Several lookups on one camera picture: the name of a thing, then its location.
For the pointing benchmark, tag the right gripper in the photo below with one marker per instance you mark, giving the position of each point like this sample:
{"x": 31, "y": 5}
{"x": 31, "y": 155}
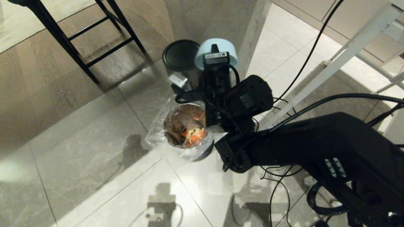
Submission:
{"x": 217, "y": 77}

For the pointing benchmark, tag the light blue dish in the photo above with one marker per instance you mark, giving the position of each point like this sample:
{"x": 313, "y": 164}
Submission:
{"x": 228, "y": 53}

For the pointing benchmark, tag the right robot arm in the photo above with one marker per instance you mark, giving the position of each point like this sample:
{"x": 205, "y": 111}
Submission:
{"x": 318, "y": 145}

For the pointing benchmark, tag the silver round trash bin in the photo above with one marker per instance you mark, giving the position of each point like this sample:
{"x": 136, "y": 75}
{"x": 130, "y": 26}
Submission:
{"x": 184, "y": 124}

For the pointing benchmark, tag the orange food scraps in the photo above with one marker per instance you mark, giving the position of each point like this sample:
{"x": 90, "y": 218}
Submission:
{"x": 193, "y": 136}

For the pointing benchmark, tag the trash bin with plastic liner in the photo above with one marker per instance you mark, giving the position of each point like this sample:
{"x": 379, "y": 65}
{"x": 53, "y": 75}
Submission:
{"x": 156, "y": 134}

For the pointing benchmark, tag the black round lid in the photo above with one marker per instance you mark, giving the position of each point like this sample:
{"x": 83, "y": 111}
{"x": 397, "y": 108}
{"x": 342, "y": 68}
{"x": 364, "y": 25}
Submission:
{"x": 180, "y": 55}

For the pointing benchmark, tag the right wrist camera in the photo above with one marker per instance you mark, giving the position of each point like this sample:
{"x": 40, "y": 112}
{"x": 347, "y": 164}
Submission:
{"x": 178, "y": 80}

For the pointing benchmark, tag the white metal frame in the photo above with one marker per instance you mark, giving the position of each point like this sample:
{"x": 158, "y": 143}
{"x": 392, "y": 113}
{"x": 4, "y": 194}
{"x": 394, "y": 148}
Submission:
{"x": 353, "y": 47}

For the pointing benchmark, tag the black chair frame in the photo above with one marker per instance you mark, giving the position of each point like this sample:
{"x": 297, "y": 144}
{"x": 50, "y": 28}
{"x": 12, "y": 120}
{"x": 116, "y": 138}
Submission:
{"x": 64, "y": 39}

